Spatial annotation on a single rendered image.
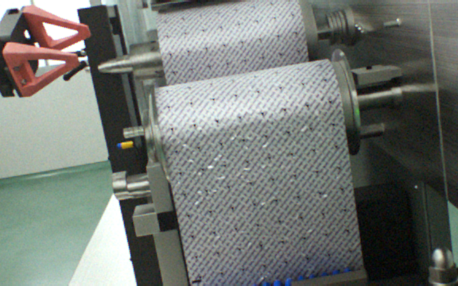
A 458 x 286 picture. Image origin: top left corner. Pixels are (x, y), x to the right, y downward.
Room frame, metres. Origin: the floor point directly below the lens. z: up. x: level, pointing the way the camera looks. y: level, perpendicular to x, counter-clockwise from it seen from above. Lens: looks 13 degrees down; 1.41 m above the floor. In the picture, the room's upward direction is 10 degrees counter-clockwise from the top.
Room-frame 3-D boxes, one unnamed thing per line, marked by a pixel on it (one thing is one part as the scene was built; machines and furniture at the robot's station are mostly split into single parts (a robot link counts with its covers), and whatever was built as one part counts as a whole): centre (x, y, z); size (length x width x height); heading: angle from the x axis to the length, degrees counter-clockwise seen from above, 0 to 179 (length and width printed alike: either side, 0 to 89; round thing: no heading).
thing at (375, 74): (0.87, -0.20, 1.28); 0.06 x 0.05 x 0.02; 91
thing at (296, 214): (0.80, -0.03, 1.11); 0.23 x 0.01 x 0.18; 91
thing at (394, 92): (0.87, -0.20, 1.25); 0.07 x 0.04 x 0.04; 91
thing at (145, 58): (1.11, 0.12, 1.33); 0.06 x 0.06 x 0.06; 1
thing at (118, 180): (0.90, 0.17, 1.18); 0.04 x 0.02 x 0.04; 1
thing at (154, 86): (0.86, 0.09, 1.25); 0.15 x 0.01 x 0.15; 1
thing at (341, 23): (1.12, -0.20, 1.33); 0.07 x 0.07 x 0.07; 1
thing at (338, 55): (0.86, -0.16, 1.25); 0.15 x 0.01 x 0.15; 1
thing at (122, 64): (1.11, 0.18, 1.33); 0.06 x 0.03 x 0.03; 91
